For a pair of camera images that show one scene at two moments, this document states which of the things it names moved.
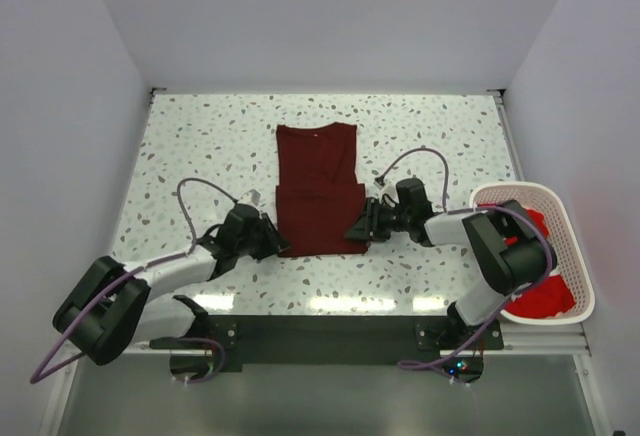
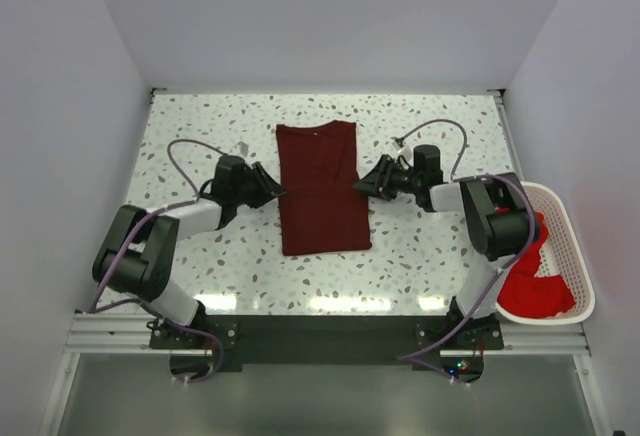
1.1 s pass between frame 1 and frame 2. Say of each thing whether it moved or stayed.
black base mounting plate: stayed
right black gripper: moved
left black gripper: moved
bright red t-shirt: stayed
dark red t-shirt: stayed
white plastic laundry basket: stayed
